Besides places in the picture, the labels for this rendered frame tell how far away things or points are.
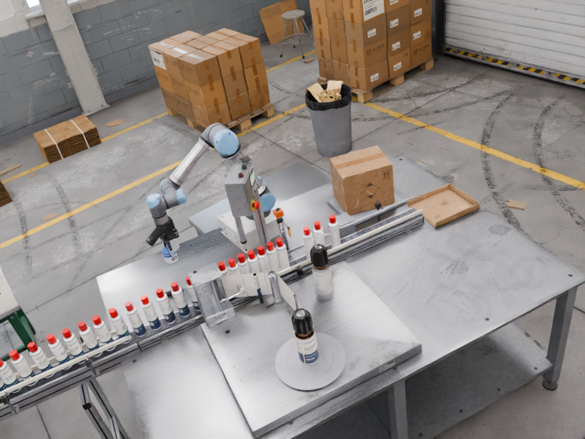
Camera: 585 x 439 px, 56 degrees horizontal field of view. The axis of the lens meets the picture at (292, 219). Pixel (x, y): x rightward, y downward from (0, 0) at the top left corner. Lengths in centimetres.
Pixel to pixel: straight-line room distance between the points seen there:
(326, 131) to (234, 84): 133
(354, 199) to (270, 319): 93
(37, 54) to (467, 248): 601
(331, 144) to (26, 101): 408
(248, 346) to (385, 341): 61
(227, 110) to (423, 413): 412
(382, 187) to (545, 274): 98
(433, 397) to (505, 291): 71
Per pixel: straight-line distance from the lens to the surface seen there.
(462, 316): 268
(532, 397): 348
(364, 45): 626
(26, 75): 776
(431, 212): 326
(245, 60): 621
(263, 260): 277
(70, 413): 392
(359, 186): 317
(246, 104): 633
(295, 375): 242
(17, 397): 289
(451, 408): 311
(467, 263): 294
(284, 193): 357
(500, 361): 332
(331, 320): 261
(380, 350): 248
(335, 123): 531
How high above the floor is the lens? 278
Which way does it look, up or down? 36 degrees down
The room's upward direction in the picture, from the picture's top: 11 degrees counter-clockwise
